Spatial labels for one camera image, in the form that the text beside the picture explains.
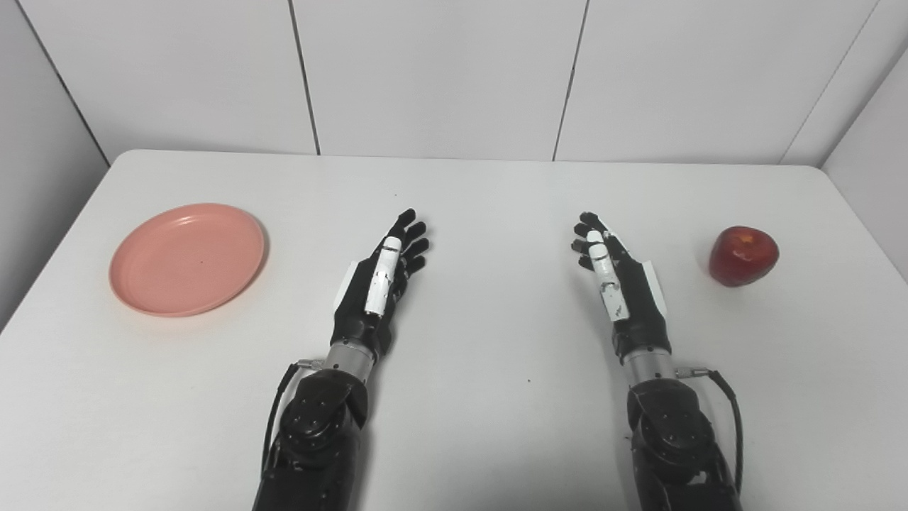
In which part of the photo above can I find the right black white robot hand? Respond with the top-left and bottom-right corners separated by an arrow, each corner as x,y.
572,211 -> 672,358

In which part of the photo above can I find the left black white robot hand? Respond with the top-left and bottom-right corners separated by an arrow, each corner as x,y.
331,209 -> 431,358

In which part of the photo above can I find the pink round plate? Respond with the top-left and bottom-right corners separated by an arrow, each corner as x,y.
109,203 -> 266,318

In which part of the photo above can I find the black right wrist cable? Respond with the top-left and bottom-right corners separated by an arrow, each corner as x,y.
675,366 -> 746,498

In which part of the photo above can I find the red apple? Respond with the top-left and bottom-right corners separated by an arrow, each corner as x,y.
709,226 -> 780,288

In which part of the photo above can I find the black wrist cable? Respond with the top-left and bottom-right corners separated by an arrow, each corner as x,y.
675,366 -> 746,498
261,360 -> 320,483

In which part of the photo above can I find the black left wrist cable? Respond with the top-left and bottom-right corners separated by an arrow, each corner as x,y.
261,360 -> 320,483

